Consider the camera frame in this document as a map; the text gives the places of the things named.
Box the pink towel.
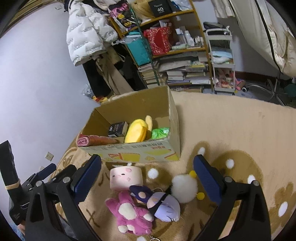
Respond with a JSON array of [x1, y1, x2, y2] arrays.
[[76, 134, 119, 147]]

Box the black Face tissue pack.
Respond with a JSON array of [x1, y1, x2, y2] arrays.
[[107, 121, 128, 138]]

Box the yellow plush toy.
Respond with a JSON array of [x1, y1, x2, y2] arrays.
[[125, 115, 152, 143]]

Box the green tissue pack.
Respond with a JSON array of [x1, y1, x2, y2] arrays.
[[151, 128, 170, 140]]

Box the person's left hand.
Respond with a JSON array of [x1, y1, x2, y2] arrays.
[[18, 221, 26, 235]]

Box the pink pig plush toy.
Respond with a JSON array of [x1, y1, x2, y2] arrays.
[[105, 166, 154, 236]]

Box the beige brown patterned rug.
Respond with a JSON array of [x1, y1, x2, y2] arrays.
[[57, 87, 295, 240]]

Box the purple haired doll plush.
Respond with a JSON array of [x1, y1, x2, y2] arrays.
[[129, 185, 181, 222]]

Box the cardboard box with yellow print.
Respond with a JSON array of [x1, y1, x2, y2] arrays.
[[76, 86, 181, 163]]

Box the snack bags on floor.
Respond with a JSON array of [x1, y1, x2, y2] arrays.
[[81, 84, 107, 103]]

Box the beige hanging coat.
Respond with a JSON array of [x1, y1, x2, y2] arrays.
[[95, 47, 133, 95]]

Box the white puffer jacket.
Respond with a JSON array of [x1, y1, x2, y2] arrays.
[[64, 1, 118, 66]]

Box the teal gift bag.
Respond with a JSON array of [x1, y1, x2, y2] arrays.
[[123, 32, 150, 66]]

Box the stack of books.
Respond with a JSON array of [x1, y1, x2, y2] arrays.
[[138, 51, 211, 88]]

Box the red gift bag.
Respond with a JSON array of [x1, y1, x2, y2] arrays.
[[144, 27, 173, 56]]

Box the wooden shelf unit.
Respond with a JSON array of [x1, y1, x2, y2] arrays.
[[108, 1, 213, 89]]

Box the white rolling cart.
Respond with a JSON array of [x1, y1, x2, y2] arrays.
[[205, 28, 236, 95]]

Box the black box numbered 40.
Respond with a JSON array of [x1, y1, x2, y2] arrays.
[[148, 0, 173, 18]]

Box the white pompom keychain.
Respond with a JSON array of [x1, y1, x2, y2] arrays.
[[171, 170, 205, 203]]

